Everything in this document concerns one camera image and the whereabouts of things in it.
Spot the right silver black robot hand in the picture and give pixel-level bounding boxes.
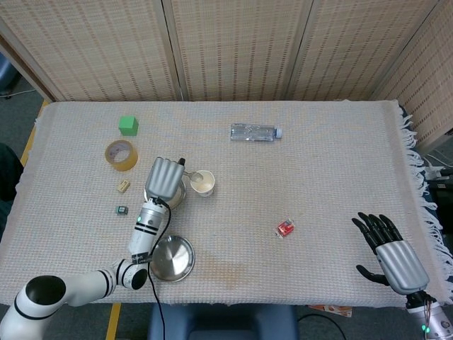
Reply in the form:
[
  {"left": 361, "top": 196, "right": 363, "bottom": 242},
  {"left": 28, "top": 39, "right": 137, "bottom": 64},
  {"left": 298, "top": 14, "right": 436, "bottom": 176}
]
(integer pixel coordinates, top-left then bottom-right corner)
[{"left": 351, "top": 211, "right": 430, "bottom": 295}]

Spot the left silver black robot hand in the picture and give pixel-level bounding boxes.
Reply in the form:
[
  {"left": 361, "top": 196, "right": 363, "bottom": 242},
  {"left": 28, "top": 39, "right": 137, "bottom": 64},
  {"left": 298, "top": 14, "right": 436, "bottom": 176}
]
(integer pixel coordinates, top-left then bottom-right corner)
[{"left": 143, "top": 156, "right": 187, "bottom": 206}]

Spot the steel bowl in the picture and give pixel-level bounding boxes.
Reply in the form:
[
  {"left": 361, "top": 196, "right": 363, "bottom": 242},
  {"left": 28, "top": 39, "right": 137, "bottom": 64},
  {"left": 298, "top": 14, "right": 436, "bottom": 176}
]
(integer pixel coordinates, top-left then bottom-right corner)
[{"left": 143, "top": 176, "right": 188, "bottom": 210}]

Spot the white paper cup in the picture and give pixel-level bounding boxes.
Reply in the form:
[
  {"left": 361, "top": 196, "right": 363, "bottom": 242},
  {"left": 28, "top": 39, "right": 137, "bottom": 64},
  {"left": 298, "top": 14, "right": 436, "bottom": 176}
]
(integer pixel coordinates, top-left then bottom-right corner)
[{"left": 190, "top": 170, "right": 216, "bottom": 198}]

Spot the steel plate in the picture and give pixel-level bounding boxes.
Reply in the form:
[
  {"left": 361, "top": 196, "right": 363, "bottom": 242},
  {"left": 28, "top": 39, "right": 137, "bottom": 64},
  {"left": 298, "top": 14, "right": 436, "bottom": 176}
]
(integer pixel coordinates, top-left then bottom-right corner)
[{"left": 150, "top": 235, "right": 196, "bottom": 283}]

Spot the yellow tape roll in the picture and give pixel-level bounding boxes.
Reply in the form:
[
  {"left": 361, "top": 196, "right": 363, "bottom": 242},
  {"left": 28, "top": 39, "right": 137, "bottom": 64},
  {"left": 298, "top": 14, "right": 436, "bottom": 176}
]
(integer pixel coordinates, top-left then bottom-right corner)
[{"left": 104, "top": 139, "right": 139, "bottom": 173}]

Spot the green cube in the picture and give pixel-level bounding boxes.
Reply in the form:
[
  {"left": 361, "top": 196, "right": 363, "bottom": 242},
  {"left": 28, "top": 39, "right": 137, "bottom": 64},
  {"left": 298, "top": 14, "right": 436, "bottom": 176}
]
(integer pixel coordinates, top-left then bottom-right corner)
[{"left": 117, "top": 115, "right": 139, "bottom": 137}]

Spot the black box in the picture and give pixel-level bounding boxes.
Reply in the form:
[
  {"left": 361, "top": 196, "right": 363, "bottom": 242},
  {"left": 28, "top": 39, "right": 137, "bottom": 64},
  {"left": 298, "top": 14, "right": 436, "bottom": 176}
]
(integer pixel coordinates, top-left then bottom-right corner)
[{"left": 426, "top": 176, "right": 453, "bottom": 227}]

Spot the orange printed paper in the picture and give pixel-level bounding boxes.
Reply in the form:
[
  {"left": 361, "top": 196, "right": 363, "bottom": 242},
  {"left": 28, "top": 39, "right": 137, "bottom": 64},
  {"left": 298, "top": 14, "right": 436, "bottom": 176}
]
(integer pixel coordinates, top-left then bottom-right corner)
[{"left": 307, "top": 304, "right": 354, "bottom": 317}]

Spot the clear plastic water bottle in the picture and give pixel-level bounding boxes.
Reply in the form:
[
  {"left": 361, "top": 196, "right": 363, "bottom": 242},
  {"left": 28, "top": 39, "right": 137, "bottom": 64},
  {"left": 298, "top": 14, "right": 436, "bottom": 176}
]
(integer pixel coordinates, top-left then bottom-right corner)
[{"left": 230, "top": 123, "right": 283, "bottom": 143}]

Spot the white power strip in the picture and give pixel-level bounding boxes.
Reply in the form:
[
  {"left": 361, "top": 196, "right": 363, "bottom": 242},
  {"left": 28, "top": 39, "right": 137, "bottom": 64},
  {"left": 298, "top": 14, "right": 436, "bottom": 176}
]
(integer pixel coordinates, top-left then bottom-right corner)
[{"left": 423, "top": 164, "right": 453, "bottom": 180}]

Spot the beige woven table cloth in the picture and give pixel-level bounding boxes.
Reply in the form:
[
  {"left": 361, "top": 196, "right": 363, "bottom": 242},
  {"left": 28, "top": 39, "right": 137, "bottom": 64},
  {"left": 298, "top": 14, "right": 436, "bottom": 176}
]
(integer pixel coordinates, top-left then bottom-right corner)
[{"left": 0, "top": 100, "right": 453, "bottom": 307}]

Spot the red snack packet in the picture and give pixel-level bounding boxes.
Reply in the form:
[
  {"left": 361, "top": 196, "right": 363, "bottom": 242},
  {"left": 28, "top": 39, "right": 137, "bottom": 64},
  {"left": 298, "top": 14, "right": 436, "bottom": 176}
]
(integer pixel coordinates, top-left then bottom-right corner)
[{"left": 274, "top": 218, "right": 296, "bottom": 239}]

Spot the woven bamboo screen panel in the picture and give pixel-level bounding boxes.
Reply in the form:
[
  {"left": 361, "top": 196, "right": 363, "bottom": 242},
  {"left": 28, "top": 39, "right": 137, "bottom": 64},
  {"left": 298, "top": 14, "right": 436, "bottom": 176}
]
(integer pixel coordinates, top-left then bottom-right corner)
[
  {"left": 0, "top": 0, "right": 178, "bottom": 103},
  {"left": 162, "top": 0, "right": 314, "bottom": 102},
  {"left": 371, "top": 0, "right": 453, "bottom": 153},
  {"left": 286, "top": 0, "right": 440, "bottom": 101}
]

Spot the dark fabric object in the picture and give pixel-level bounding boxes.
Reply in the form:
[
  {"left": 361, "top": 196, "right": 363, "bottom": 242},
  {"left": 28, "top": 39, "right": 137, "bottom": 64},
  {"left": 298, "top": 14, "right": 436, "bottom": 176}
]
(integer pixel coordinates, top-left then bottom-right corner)
[{"left": 0, "top": 143, "right": 25, "bottom": 203}]

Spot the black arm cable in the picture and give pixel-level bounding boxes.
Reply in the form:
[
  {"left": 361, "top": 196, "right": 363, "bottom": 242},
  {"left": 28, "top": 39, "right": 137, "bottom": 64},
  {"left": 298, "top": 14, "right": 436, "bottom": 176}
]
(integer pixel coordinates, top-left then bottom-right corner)
[{"left": 147, "top": 198, "right": 173, "bottom": 340}]

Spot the black floor cable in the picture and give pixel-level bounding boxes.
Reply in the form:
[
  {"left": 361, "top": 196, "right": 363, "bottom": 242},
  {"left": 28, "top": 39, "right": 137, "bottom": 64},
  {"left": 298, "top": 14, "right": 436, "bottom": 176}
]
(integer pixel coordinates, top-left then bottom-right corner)
[{"left": 297, "top": 313, "right": 346, "bottom": 340}]

